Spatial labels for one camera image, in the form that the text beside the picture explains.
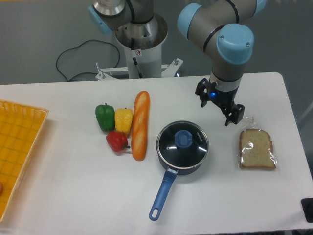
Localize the yellow woven basket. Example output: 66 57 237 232
0 100 49 221

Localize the glass pot lid blue knob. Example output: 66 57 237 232
156 120 210 170

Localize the blue saucepan with handle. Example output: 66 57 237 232
149 167 199 221

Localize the bread slice in plastic bag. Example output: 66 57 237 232
237 117 278 171

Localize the yellow bell pepper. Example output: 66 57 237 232
114 108 133 136

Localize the black device at table edge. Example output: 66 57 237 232
301 198 313 223

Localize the green bell pepper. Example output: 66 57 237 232
95 103 115 132

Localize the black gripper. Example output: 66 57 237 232
195 78 245 126

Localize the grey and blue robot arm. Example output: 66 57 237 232
88 0 266 124

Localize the black cable on floor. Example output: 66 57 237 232
56 39 121 82

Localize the baguette bread loaf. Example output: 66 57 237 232
131 91 150 161

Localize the red bell pepper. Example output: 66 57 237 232
106 131 130 152

